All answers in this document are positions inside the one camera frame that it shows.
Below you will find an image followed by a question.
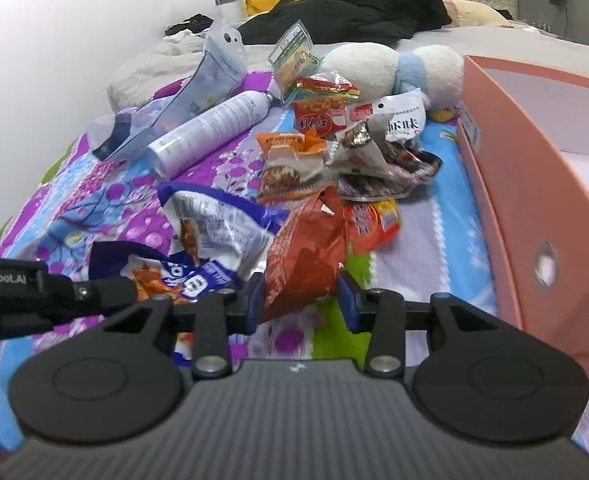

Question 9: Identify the blue white chip bag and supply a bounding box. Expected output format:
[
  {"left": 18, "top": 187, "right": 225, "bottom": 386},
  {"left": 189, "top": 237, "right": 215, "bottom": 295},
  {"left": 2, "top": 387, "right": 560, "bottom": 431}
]
[{"left": 88, "top": 181, "right": 289, "bottom": 304}]

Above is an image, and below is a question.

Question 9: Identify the dark red snack bag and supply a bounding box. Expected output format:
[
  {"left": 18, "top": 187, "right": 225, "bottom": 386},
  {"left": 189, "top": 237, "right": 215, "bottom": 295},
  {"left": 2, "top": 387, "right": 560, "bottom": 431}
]
[{"left": 261, "top": 186, "right": 347, "bottom": 322}]

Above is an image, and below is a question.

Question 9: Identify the orange braised meat snack bag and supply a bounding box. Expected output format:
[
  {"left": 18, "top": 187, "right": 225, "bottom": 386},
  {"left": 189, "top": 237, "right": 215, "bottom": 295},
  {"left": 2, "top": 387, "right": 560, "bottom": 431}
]
[{"left": 256, "top": 132, "right": 337, "bottom": 204}]

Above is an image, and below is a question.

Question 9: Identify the red yellow snack bag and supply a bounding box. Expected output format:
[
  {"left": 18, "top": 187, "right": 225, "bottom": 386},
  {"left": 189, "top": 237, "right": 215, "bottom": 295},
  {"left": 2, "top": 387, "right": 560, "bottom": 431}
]
[{"left": 291, "top": 70, "right": 360, "bottom": 138}]

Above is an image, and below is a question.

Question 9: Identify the floral purple blue blanket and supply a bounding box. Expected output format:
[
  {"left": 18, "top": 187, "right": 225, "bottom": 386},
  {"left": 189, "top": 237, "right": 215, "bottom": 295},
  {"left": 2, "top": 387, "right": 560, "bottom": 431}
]
[{"left": 0, "top": 70, "right": 589, "bottom": 466}]

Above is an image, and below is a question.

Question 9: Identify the small orange yellow snack packet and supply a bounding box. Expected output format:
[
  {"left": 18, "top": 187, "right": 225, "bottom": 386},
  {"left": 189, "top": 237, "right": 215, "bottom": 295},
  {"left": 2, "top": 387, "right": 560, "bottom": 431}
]
[{"left": 343, "top": 200, "right": 401, "bottom": 256}]

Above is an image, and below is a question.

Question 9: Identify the white clear meat snack bag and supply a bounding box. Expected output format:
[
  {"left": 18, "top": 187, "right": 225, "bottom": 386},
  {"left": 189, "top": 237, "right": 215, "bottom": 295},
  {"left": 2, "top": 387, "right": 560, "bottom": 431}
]
[{"left": 330, "top": 89, "right": 443, "bottom": 203}]

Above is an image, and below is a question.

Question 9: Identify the white spray can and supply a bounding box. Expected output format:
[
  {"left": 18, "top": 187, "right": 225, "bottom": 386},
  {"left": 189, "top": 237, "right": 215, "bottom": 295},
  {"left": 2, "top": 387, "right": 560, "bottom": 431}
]
[{"left": 146, "top": 90, "right": 273, "bottom": 179}]

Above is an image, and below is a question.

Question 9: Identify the silver triangular snack packet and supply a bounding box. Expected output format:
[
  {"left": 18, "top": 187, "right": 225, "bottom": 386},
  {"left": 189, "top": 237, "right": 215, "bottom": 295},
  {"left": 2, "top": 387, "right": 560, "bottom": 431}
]
[{"left": 327, "top": 122, "right": 393, "bottom": 179}]

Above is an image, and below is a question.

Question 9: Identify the pink cardboard box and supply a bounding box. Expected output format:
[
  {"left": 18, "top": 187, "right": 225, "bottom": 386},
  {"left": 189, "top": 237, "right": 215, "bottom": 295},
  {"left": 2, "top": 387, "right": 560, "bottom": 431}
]
[{"left": 458, "top": 56, "right": 589, "bottom": 368}]

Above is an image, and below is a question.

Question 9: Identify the white blue plush toy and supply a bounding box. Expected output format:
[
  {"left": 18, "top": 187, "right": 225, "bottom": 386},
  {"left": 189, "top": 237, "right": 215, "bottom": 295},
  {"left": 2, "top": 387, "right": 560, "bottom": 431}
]
[{"left": 319, "top": 42, "right": 463, "bottom": 110}]

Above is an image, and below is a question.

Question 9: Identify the translucent purple standup pouch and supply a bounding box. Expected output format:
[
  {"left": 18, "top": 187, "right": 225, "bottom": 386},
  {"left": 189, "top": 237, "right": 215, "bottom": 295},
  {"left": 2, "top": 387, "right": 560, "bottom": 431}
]
[{"left": 86, "top": 22, "right": 247, "bottom": 162}]

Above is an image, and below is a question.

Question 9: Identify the beige crumpled blanket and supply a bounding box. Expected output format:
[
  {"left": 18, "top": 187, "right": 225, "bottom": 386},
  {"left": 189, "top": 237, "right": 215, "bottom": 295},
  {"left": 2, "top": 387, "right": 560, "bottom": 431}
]
[{"left": 107, "top": 30, "right": 206, "bottom": 113}]

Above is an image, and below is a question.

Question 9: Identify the green clear snack packet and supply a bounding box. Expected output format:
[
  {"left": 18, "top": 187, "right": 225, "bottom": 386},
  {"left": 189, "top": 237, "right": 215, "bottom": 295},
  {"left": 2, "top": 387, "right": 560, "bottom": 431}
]
[{"left": 267, "top": 21, "right": 319, "bottom": 105}]

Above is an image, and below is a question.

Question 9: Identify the black clothing pile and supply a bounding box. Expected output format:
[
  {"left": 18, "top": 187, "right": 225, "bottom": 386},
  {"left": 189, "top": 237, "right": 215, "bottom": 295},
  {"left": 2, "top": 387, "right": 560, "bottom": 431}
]
[{"left": 238, "top": 0, "right": 451, "bottom": 47}]

